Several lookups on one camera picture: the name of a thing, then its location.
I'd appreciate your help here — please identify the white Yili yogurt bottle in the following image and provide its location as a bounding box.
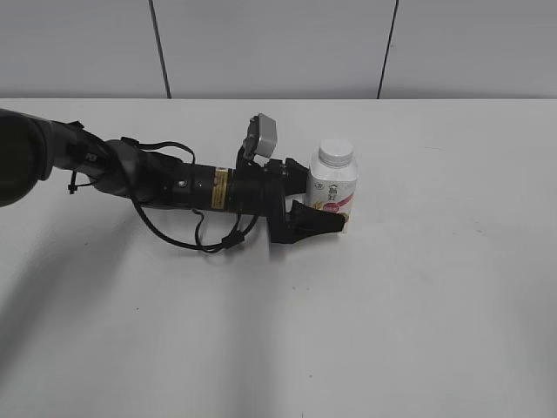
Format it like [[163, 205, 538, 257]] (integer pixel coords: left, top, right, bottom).
[[304, 152, 359, 233]]

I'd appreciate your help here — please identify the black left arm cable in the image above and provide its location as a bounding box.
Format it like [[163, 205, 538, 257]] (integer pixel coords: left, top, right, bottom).
[[130, 195, 260, 253]]

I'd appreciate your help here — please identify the white plastic bottle cap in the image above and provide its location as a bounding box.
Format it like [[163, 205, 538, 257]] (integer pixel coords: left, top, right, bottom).
[[318, 138, 354, 168]]

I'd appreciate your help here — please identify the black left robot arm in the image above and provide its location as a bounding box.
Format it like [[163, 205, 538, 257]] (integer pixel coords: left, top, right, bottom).
[[1, 109, 346, 253]]

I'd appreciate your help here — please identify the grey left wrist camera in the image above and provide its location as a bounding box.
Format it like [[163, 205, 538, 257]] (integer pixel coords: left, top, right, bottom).
[[242, 113, 278, 160]]

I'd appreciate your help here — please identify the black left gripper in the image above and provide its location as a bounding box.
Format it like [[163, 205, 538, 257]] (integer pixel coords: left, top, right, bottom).
[[232, 158, 346, 243]]

